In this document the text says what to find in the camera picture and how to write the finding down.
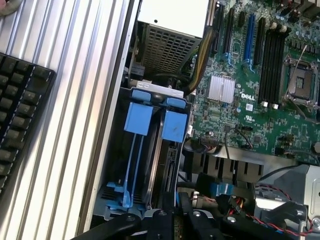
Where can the dark grey disk bay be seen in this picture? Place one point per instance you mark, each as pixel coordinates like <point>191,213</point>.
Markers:
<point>117,150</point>

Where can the black RAM slot white clips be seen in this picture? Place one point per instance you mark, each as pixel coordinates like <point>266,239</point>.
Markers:
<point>266,67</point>
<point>278,70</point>

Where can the thin metal locking lever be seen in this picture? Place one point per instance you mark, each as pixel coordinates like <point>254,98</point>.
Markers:
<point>295,71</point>

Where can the silver finned chipset heatsink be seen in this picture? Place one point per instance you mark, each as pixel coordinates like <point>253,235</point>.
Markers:
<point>221,88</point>

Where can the green Dell motherboard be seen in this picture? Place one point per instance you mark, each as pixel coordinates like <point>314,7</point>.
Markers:
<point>265,125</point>

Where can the metal CPU socket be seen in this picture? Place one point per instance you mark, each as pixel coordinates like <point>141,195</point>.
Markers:
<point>303,80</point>

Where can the open grey PC case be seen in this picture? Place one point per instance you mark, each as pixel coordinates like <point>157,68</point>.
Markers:
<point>112,100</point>

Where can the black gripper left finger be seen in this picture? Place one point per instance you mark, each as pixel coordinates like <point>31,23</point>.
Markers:
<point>168,220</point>

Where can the black hard disk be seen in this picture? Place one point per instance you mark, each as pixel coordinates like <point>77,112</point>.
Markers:
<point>172,175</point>

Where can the grey metal drive cage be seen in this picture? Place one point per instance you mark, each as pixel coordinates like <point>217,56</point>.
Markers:
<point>307,190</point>

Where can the blue expansion slot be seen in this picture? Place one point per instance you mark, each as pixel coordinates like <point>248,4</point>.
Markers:
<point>249,37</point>

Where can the black computer keyboard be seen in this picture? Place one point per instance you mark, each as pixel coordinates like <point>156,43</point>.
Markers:
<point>20,105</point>

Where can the blue plastic disk carrier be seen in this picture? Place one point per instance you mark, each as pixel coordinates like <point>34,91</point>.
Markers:
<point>141,95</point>
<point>137,117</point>

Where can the long black expansion slot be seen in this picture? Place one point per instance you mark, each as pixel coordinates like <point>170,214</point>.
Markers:
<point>217,30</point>
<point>260,41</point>
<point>228,32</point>

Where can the person's hand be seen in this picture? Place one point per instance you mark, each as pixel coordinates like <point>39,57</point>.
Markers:
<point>8,6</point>

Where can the short black expansion slot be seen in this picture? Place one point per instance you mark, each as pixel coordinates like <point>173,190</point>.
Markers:
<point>241,19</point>

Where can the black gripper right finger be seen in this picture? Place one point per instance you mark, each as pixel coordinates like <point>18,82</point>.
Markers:
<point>186,220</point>

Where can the grey slotted plastic shroud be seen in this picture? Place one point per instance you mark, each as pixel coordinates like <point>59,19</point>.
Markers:
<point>225,162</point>

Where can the silver perforated power supply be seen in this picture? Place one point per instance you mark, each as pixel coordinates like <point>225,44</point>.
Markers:
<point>170,42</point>

